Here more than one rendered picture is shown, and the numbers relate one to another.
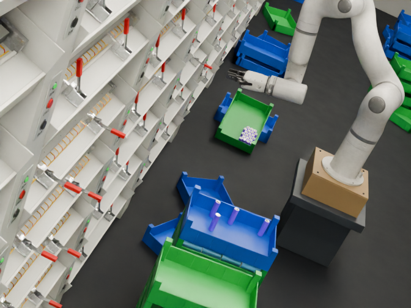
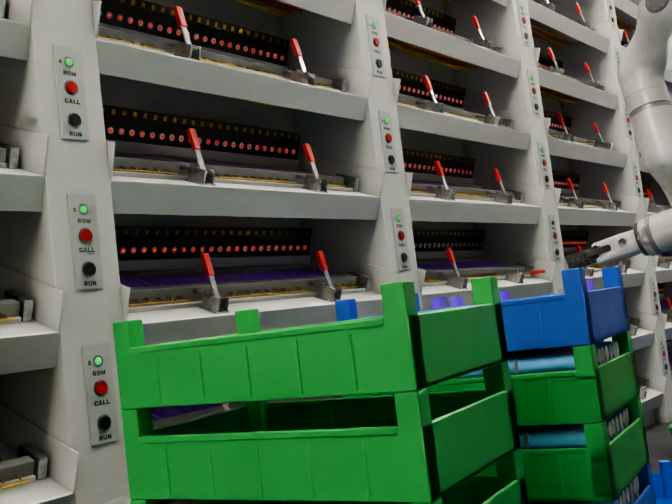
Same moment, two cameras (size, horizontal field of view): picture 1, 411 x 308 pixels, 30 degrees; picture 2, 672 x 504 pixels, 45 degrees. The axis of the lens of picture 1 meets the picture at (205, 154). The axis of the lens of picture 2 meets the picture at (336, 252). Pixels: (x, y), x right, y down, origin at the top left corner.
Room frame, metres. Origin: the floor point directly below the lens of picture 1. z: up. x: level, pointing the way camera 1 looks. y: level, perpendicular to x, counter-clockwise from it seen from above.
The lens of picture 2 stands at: (1.12, -0.63, 0.46)
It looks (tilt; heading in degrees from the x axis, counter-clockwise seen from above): 5 degrees up; 36
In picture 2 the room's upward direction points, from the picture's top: 7 degrees counter-clockwise
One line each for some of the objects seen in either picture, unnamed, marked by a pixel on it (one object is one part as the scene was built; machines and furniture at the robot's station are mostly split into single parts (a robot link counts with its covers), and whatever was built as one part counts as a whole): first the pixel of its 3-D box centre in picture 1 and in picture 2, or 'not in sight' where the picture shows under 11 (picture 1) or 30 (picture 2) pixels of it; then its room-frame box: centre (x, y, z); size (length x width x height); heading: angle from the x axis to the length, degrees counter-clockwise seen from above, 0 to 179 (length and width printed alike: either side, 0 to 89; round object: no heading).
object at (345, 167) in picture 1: (352, 154); not in sight; (2.81, -0.55, 0.47); 0.19 x 0.19 x 0.18
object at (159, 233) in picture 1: (188, 250); not in sight; (2.36, -0.09, 0.04); 0.30 x 0.20 x 0.08; 60
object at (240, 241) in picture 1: (230, 227); (483, 315); (2.03, -0.17, 0.44); 0.30 x 0.20 x 0.08; 96
